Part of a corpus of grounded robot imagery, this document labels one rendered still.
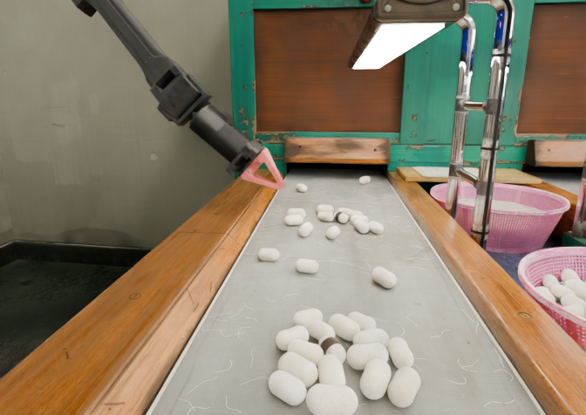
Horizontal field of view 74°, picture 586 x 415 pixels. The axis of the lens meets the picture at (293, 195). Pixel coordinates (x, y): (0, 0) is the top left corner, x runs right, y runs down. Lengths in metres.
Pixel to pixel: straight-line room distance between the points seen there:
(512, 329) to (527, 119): 0.93
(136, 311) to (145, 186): 1.92
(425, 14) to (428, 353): 0.31
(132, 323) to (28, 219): 2.46
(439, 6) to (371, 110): 0.80
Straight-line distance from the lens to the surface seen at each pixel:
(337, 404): 0.33
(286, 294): 0.49
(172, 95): 0.75
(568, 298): 0.58
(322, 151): 1.12
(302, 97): 1.18
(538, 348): 0.42
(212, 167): 2.15
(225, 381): 0.37
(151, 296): 0.46
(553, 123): 1.33
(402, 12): 0.39
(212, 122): 0.73
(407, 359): 0.38
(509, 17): 0.65
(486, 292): 0.49
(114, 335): 0.41
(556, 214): 0.89
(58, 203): 2.69
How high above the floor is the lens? 0.97
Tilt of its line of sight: 14 degrees down
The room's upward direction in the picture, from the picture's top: straight up
